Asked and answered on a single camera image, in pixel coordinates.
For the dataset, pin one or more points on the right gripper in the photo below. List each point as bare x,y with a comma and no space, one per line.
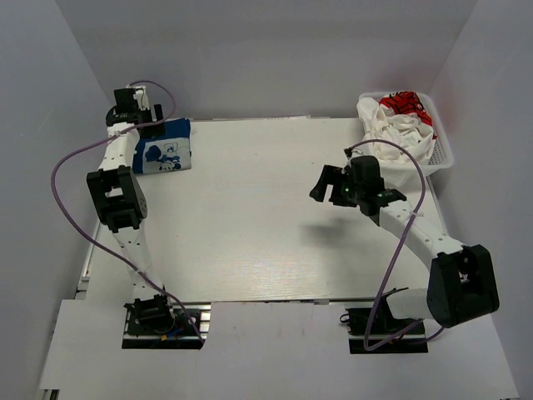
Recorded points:
330,175

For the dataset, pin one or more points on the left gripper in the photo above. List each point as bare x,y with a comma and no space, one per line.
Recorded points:
154,132

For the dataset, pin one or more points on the blue t shirt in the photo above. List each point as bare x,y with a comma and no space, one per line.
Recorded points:
167,153

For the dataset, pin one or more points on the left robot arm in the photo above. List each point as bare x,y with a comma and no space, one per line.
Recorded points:
120,203

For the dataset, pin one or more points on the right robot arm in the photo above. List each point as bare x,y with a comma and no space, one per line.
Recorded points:
299,209

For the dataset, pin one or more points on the red printed white t shirt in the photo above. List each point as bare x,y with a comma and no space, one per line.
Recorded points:
404,110

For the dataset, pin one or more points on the white plastic basket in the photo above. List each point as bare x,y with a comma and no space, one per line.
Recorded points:
432,155

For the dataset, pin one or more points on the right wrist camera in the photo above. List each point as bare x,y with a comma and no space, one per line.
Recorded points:
353,153

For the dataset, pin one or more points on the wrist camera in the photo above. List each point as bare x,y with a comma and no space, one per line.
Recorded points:
353,153
140,95

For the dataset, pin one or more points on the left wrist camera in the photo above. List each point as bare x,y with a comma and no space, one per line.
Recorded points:
140,95

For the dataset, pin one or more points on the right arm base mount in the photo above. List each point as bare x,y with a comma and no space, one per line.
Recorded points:
384,325

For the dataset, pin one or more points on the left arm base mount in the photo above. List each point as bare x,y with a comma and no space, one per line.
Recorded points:
158,324

